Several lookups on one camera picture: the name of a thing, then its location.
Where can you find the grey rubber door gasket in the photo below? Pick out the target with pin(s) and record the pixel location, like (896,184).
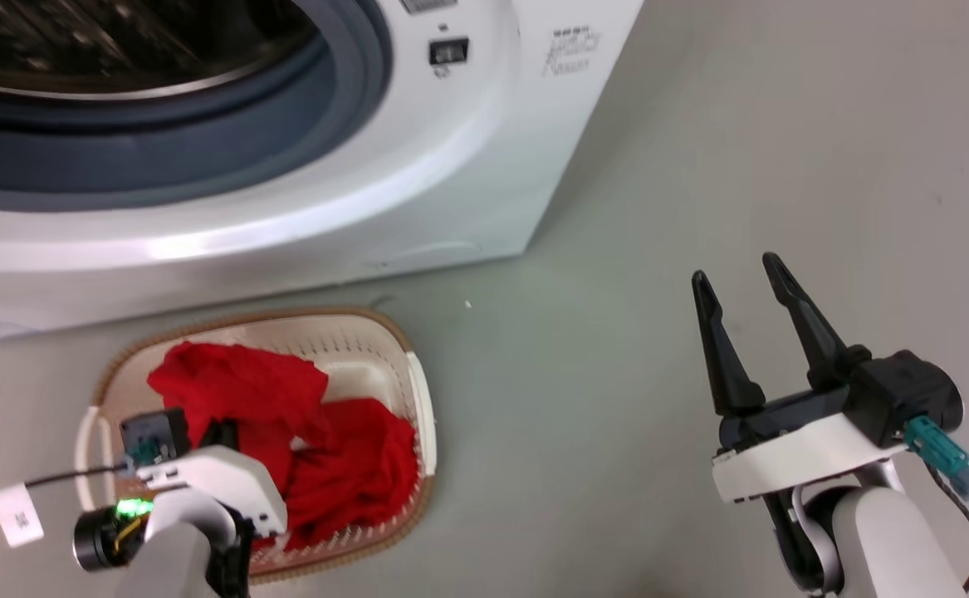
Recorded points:
(202,158)

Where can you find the cream perforated laundry basket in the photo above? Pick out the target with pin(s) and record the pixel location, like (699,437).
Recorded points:
(368,357)

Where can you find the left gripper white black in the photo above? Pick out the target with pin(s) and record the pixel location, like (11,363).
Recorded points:
(227,473)

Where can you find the black door latch socket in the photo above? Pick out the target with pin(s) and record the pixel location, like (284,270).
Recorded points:
(448,51)

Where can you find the stainless steel washing machine drum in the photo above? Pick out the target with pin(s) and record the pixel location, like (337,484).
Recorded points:
(119,41)

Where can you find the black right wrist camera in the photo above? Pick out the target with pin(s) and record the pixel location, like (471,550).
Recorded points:
(899,394)

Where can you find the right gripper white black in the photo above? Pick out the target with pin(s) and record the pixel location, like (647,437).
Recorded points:
(800,453)

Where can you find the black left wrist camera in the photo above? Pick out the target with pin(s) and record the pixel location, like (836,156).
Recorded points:
(156,432)

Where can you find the white text sticker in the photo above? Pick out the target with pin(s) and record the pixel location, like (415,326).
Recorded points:
(571,51)

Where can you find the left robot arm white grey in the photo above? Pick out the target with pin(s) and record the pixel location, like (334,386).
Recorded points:
(168,556)

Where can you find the grey warning sticker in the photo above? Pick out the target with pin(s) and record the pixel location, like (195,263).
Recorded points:
(428,6)

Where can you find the white front-load washing machine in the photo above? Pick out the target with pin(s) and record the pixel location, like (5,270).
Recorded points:
(492,166)

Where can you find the red cloth garment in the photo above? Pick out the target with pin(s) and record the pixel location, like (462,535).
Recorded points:
(351,473)

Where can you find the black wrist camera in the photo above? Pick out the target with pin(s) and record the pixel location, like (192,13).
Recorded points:
(899,394)
(156,432)

